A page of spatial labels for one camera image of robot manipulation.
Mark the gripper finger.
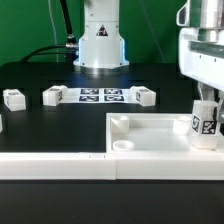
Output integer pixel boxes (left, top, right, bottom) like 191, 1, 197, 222
217, 91, 224, 122
198, 82, 215, 101

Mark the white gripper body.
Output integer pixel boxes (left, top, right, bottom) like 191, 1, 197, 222
176, 0, 224, 91

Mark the white square table top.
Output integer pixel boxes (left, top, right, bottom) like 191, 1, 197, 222
105, 112, 224, 154

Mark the fiducial marker sheet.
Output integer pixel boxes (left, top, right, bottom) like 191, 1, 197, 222
61, 88, 133, 104

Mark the white front fence bar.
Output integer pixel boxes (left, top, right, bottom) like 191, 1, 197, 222
0, 152, 224, 180

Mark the black vertical cable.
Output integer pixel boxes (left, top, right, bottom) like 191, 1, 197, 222
59, 0, 76, 45

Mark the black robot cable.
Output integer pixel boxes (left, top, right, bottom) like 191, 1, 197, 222
19, 42, 80, 64

